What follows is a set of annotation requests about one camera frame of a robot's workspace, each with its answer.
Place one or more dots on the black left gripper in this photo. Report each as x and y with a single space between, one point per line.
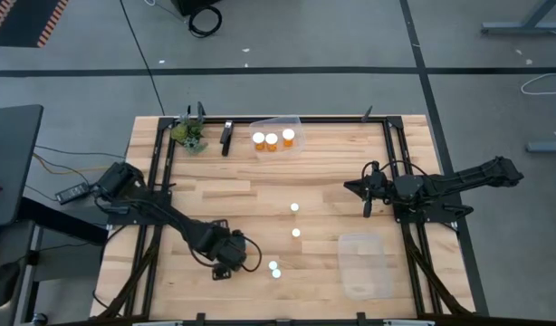
230 251

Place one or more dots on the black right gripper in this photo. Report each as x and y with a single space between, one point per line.
380 187

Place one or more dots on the small orange pill bottle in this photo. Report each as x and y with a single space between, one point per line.
296 232
294 207

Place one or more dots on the large orange pill bottle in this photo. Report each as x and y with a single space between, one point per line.
288 134
258 137
271 138

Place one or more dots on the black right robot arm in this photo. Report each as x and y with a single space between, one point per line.
477 174

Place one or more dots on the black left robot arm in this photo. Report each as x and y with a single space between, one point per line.
169 217

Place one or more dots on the clear plastic bin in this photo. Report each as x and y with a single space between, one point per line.
278 122
364 271

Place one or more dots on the small green succulent plant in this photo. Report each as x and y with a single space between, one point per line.
187 131

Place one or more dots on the black power adapter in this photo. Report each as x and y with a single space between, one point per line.
73 193

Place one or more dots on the grey table leg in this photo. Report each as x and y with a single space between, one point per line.
547 146
518 28

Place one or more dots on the black computer mouse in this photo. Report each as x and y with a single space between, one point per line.
2 283

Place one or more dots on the dark grey desk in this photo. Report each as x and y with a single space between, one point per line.
11 158

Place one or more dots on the black equipment box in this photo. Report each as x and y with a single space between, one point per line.
192 4

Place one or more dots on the black orange striped mat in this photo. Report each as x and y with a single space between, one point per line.
20 22

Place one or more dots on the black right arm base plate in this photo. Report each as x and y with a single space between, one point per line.
418 217

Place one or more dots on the black aluminium table frame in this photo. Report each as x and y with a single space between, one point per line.
341 120

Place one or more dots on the black frame lever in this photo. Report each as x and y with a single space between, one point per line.
367 114
200 110

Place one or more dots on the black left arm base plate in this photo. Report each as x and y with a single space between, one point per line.
124 219

